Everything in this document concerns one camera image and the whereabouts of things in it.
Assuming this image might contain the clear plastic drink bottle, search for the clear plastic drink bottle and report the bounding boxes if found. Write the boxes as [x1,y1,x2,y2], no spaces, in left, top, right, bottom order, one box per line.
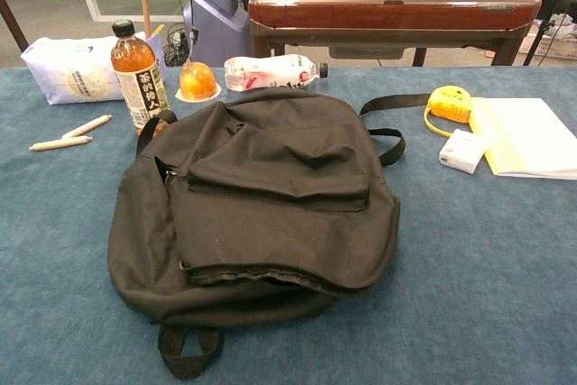
[224,53,329,93]

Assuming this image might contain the black fabric backpack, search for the black fabric backpack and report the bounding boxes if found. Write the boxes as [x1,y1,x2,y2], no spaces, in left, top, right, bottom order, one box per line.
[106,86,432,381]

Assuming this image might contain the beige wooden stick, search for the beige wooden stick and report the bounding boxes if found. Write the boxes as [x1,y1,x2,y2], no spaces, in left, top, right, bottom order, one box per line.
[60,114,113,140]
[28,135,94,152]

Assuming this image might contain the white tissue pack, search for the white tissue pack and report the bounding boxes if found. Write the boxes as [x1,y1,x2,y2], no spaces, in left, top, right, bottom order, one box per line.
[20,32,169,106]

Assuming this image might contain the white plastic basket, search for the white plastic basket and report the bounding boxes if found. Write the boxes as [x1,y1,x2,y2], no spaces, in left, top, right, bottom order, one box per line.
[517,14,577,60]

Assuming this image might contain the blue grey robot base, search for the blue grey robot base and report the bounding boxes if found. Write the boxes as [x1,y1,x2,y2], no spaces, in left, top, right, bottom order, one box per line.
[182,0,253,69]

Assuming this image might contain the brown mahjong table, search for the brown mahjong table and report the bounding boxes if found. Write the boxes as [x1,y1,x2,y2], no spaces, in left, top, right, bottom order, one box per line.
[247,0,542,69]

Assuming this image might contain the small white box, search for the small white box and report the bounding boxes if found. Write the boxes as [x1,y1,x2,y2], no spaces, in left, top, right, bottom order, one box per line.
[437,128,491,175]

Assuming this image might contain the black tripod stand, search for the black tripod stand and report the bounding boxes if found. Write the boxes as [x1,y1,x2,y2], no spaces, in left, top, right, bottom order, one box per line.
[522,0,577,66]

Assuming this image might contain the white and yellow paper pad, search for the white and yellow paper pad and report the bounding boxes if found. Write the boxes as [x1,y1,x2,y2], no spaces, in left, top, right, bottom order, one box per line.
[468,96,577,181]

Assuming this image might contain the tangled black floor cables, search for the tangled black floor cables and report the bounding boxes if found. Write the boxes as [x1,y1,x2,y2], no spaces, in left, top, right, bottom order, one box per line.
[160,19,190,67]

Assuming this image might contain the yellow tape measure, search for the yellow tape measure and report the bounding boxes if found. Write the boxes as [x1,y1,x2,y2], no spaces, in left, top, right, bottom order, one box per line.
[422,85,473,139]

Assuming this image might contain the orange jelly cup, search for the orange jelly cup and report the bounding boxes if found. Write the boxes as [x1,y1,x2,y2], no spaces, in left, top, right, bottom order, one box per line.
[174,60,223,103]

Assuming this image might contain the amber tea bottle black label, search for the amber tea bottle black label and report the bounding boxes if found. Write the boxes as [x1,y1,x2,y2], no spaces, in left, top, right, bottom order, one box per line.
[110,19,171,136]

